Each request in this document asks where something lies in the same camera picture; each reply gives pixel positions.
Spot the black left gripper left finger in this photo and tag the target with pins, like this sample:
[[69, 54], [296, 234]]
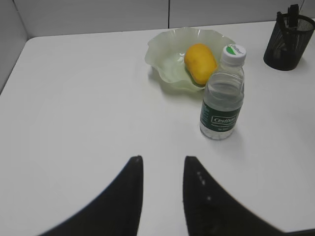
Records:
[[116, 211]]

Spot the translucent wavy glass plate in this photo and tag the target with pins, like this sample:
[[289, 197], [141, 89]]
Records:
[[166, 53]]

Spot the clear water bottle green label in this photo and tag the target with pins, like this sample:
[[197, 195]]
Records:
[[224, 94]]

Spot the black mesh pen holder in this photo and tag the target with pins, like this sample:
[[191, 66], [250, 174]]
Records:
[[284, 50]]

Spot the black marker pen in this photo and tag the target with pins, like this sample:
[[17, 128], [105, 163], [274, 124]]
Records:
[[280, 21], [292, 16]]

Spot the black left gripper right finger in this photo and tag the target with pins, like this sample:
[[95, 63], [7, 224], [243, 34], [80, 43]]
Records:
[[211, 211]]

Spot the yellow mango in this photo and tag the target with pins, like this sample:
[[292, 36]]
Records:
[[200, 63]]

